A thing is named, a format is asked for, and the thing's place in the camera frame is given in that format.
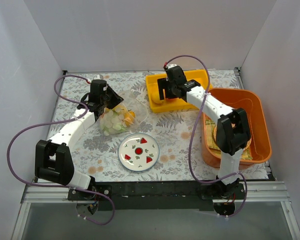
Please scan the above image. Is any clear zip top bag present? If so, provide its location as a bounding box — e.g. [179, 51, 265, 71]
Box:
[99, 90, 148, 136]

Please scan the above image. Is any wrinkled fake yellow lemon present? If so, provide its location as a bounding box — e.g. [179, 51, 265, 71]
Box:
[123, 111, 136, 126]

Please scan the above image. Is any fake orange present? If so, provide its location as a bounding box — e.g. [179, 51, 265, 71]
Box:
[153, 96, 165, 105]

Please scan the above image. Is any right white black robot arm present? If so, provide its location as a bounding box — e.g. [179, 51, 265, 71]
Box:
[157, 64, 251, 199]

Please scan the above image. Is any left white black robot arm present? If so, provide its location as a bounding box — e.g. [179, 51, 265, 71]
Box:
[34, 74, 124, 200]

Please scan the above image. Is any yellow plastic tray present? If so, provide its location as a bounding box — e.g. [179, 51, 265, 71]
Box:
[145, 69, 208, 113]

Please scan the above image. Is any floral pattern table mat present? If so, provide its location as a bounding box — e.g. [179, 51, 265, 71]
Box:
[37, 68, 270, 183]

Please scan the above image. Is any round woven bamboo basket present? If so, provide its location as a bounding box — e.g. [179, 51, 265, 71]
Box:
[212, 126, 252, 151]

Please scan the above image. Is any watermelon pattern ceramic plate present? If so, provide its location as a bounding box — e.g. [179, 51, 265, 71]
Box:
[117, 133, 160, 172]

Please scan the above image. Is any green bamboo placemat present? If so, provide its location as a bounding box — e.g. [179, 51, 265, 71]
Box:
[204, 117, 253, 161]

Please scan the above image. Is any orange plastic tub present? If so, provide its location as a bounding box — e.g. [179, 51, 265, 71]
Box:
[201, 88, 272, 170]

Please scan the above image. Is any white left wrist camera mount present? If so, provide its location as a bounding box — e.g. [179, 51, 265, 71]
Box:
[87, 74, 105, 85]

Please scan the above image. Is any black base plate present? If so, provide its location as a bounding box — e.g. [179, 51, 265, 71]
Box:
[67, 180, 246, 211]

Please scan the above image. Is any aluminium frame rail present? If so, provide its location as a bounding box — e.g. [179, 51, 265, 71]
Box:
[10, 66, 300, 240]

